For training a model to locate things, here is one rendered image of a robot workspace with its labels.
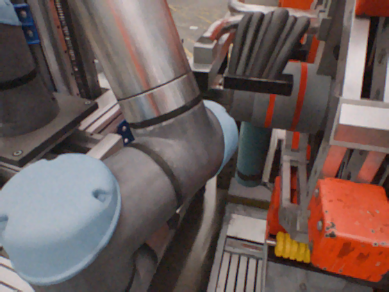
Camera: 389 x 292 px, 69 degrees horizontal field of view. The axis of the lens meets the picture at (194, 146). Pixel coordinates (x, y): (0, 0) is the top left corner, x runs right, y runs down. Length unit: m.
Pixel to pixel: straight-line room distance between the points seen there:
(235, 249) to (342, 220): 0.95
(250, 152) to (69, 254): 0.68
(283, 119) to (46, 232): 0.48
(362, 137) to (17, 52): 0.55
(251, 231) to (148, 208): 1.11
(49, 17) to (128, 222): 0.65
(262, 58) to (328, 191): 0.18
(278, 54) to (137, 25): 0.21
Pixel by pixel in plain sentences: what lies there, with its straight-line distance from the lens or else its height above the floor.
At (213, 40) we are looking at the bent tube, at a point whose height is 1.01.
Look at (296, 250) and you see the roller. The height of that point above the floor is 0.53.
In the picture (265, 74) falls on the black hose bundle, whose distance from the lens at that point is 0.38.
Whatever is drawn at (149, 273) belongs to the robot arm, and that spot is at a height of 0.86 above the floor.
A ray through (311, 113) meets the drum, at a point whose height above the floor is 0.86.
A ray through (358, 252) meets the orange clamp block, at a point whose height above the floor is 0.87.
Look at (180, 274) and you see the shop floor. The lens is 1.28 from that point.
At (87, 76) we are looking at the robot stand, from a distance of 0.91.
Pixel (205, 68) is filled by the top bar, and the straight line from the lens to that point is 0.40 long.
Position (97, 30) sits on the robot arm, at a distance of 0.24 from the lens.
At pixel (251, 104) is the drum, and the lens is 0.57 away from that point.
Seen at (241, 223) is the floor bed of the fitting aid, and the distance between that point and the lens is 1.33.
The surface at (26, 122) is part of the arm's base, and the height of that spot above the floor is 0.84.
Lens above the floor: 1.13
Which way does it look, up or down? 38 degrees down
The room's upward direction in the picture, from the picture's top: straight up
